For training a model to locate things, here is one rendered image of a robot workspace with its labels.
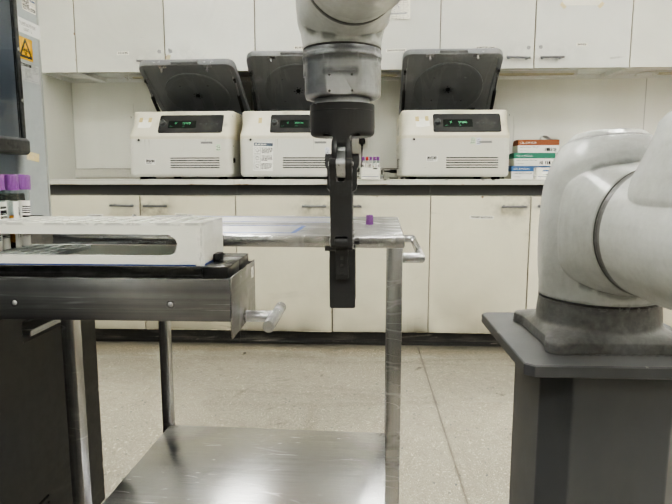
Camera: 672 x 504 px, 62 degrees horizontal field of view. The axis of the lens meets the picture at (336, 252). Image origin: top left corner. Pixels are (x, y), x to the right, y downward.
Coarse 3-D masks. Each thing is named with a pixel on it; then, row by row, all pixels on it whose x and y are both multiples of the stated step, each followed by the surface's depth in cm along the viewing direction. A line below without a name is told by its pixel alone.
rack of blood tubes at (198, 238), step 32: (0, 224) 64; (32, 224) 64; (64, 224) 64; (96, 224) 63; (128, 224) 63; (160, 224) 63; (192, 224) 63; (0, 256) 65; (32, 256) 64; (64, 256) 64; (96, 256) 64; (128, 256) 64; (160, 256) 64; (192, 256) 63
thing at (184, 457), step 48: (96, 240) 96; (144, 240) 95; (240, 240) 94; (288, 240) 93; (384, 240) 92; (192, 432) 141; (240, 432) 141; (288, 432) 141; (336, 432) 141; (384, 432) 141; (144, 480) 119; (192, 480) 119; (240, 480) 119; (288, 480) 119; (336, 480) 119; (384, 480) 119
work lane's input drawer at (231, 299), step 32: (224, 256) 71; (0, 288) 63; (32, 288) 63; (64, 288) 63; (96, 288) 63; (128, 288) 62; (160, 288) 62; (192, 288) 62; (224, 288) 62; (128, 320) 63; (160, 320) 63; (192, 320) 63; (224, 320) 62; (256, 320) 69
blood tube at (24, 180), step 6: (18, 174) 72; (18, 180) 72; (24, 180) 72; (30, 180) 73; (24, 186) 72; (30, 186) 73; (24, 192) 72; (24, 198) 72; (24, 204) 72; (24, 210) 72; (24, 216) 72; (24, 234) 73; (30, 234) 73; (24, 240) 73; (30, 240) 73
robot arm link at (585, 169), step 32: (576, 160) 70; (608, 160) 67; (640, 160) 67; (544, 192) 75; (576, 192) 68; (608, 192) 64; (544, 224) 75; (576, 224) 68; (544, 256) 75; (576, 256) 68; (544, 288) 76; (576, 288) 71; (608, 288) 67
